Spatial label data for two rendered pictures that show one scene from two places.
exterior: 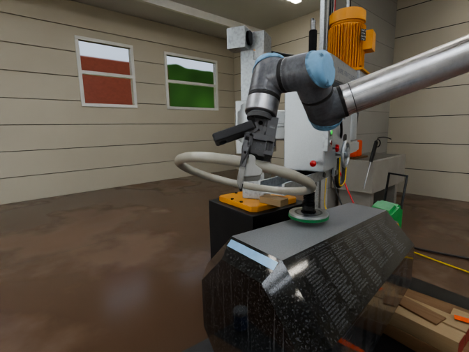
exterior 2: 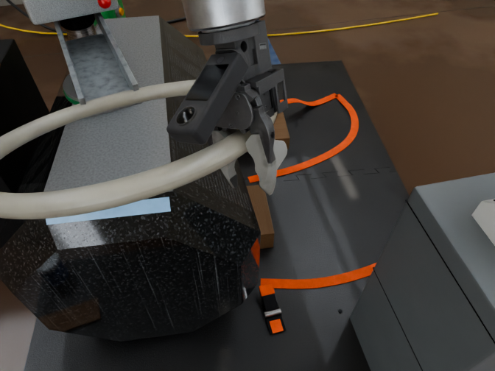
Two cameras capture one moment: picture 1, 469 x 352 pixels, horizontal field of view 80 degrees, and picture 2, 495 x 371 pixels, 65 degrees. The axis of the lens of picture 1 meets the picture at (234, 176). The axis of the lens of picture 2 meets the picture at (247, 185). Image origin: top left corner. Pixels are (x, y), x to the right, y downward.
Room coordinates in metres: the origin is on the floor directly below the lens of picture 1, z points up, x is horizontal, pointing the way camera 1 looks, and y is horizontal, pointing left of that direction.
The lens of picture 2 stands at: (0.56, 0.29, 1.60)
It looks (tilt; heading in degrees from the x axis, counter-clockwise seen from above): 49 degrees down; 299
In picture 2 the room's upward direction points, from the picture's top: straight up
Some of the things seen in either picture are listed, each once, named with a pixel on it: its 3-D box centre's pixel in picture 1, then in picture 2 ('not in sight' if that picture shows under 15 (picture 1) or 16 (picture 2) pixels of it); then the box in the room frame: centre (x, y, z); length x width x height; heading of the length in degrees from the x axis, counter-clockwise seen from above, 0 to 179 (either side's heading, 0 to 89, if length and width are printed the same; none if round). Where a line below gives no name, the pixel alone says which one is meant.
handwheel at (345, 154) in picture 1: (338, 154); not in sight; (1.54, -0.58, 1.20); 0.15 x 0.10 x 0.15; 145
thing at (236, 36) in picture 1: (239, 39); not in sight; (2.23, -0.06, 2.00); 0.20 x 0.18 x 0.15; 36
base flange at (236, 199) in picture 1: (257, 198); not in sight; (2.31, -0.19, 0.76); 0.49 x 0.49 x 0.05; 36
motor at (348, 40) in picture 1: (348, 44); not in sight; (2.04, -0.80, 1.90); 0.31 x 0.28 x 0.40; 55
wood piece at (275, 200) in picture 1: (273, 200); not in sight; (2.07, -0.29, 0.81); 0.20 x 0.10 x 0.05; 44
